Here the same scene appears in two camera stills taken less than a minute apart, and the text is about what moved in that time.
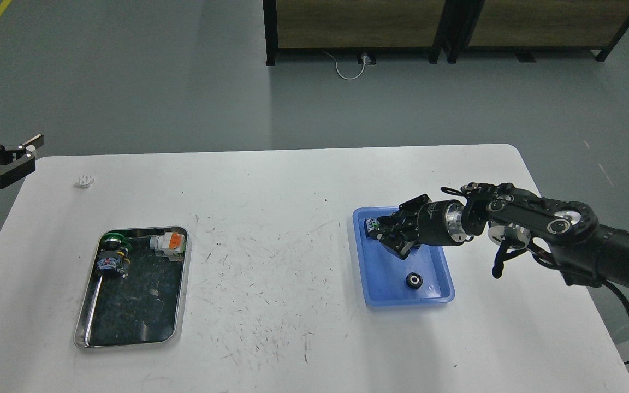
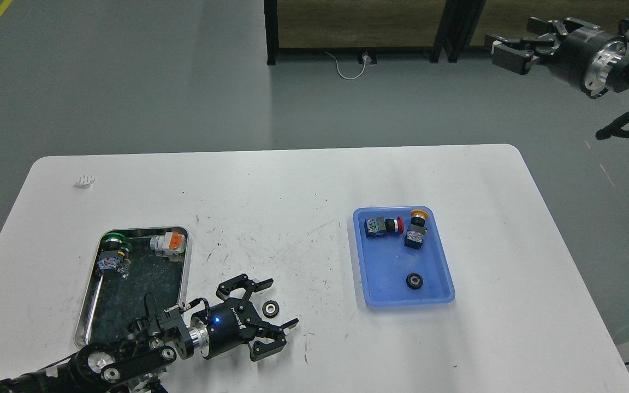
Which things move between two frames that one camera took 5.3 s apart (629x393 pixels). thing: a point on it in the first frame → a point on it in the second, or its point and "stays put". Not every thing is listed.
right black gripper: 436,222 → 571,55
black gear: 414,280 stays put
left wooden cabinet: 365,29 stays put
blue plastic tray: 384,273 stays put
